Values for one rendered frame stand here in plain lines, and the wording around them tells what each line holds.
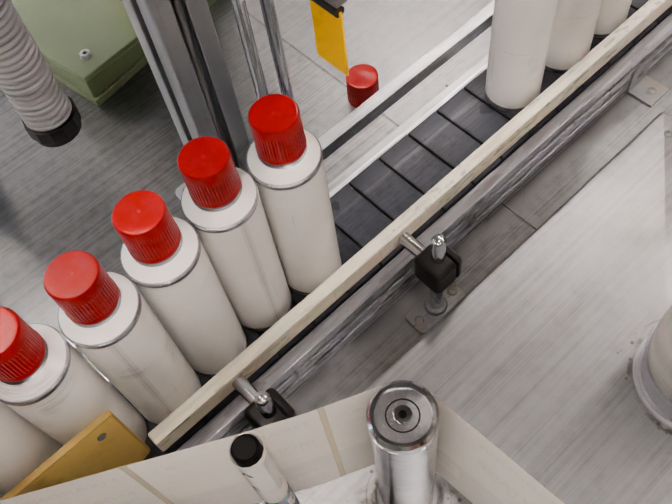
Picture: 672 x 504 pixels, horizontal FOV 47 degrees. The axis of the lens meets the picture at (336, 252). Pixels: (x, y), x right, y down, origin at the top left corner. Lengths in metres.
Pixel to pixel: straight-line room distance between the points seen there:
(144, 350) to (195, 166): 0.12
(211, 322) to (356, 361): 0.17
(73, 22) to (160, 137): 0.18
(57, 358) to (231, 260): 0.13
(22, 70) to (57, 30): 0.46
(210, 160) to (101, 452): 0.21
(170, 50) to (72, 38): 0.34
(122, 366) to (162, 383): 0.05
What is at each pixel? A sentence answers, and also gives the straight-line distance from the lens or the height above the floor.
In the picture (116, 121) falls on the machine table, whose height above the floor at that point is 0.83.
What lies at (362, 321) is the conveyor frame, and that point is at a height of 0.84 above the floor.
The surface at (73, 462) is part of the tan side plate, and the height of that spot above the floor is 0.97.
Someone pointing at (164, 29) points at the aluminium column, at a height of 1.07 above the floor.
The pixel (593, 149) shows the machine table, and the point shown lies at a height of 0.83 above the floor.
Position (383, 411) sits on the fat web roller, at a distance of 0.41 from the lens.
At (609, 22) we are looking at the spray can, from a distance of 0.81.
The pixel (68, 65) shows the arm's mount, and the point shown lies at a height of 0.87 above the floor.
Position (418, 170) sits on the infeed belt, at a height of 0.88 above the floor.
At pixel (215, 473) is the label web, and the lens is 0.47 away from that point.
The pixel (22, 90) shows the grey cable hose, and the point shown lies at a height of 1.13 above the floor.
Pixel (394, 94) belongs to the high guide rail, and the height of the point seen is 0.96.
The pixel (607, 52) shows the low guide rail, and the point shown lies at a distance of 0.77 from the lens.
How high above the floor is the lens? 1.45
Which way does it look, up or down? 60 degrees down
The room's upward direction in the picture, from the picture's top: 11 degrees counter-clockwise
